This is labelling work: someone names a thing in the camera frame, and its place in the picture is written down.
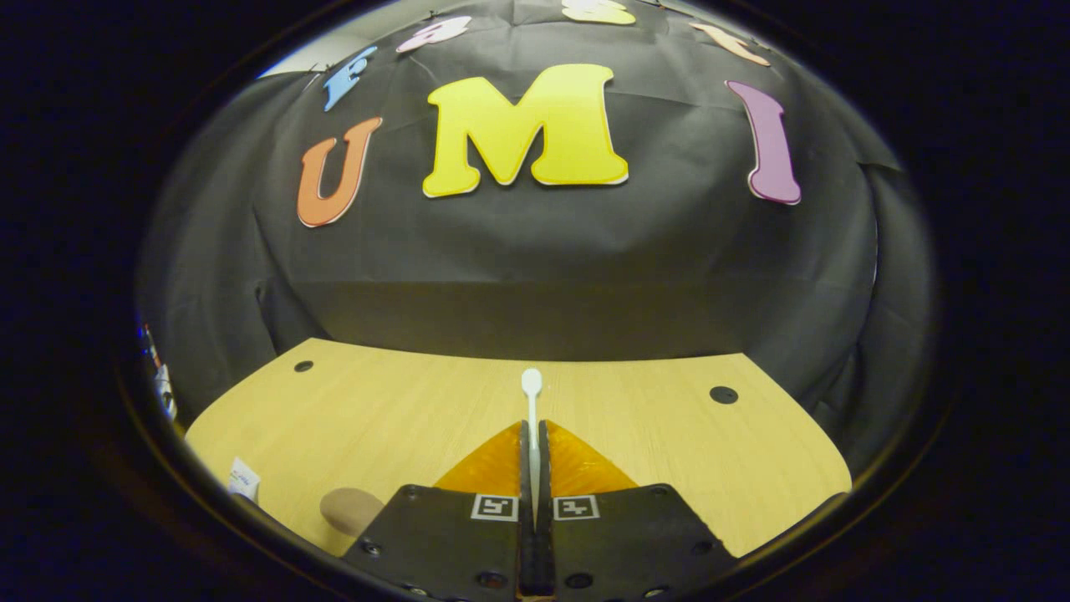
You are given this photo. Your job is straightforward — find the white toothpaste tube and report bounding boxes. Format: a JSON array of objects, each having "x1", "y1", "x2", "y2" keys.
[{"x1": 227, "y1": 457, "x2": 262, "y2": 503}]

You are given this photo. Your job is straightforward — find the black backdrop cloth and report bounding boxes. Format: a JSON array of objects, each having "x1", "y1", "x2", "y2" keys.
[{"x1": 134, "y1": 0, "x2": 937, "y2": 477}]

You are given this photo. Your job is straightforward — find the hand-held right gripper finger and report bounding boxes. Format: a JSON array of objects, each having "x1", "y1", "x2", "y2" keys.
[
  {"x1": 341, "y1": 420, "x2": 533, "y2": 602},
  {"x1": 537, "y1": 420, "x2": 737, "y2": 602}
]

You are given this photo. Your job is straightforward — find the pale green toothbrush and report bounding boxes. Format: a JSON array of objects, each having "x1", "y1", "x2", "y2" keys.
[{"x1": 521, "y1": 368, "x2": 544, "y2": 523}]

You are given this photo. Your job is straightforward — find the round brown coaster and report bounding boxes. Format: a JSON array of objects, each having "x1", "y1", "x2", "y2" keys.
[{"x1": 319, "y1": 487, "x2": 386, "y2": 537}]

